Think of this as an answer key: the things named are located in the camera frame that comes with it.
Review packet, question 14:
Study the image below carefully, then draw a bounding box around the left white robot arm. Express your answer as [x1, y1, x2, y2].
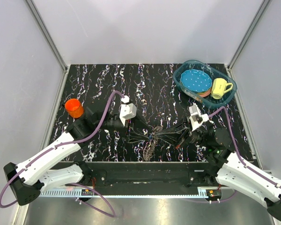
[3, 103, 150, 206]

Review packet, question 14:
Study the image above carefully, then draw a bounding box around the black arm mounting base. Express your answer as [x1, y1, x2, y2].
[65, 161, 225, 188]

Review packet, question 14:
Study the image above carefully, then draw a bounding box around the orange plastic cup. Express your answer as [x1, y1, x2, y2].
[65, 98, 84, 119]

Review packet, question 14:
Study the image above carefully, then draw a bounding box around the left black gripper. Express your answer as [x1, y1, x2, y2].
[96, 112, 151, 143]

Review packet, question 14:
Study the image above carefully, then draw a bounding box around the yellow ceramic mug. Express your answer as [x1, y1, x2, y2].
[211, 78, 233, 100]

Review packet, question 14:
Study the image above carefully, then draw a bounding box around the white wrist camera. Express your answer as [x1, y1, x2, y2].
[188, 103, 215, 132]
[119, 96, 137, 126]

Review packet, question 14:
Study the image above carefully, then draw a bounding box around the blue polka dot plate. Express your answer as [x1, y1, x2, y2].
[180, 69, 212, 93]

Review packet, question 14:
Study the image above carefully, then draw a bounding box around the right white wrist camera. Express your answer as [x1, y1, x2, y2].
[188, 103, 215, 132]

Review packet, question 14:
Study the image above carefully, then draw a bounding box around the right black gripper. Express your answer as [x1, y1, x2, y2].
[154, 116, 211, 149]

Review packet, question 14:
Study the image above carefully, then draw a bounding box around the pink plate under blue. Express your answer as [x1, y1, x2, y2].
[197, 89, 211, 98]

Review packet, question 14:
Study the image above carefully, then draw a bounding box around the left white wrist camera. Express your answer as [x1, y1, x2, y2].
[119, 96, 137, 126]

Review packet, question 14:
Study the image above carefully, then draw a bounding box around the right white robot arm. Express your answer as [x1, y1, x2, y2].
[155, 120, 281, 221]

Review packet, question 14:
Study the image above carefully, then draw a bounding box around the teal transparent plastic basket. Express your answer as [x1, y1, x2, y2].
[173, 60, 237, 109]

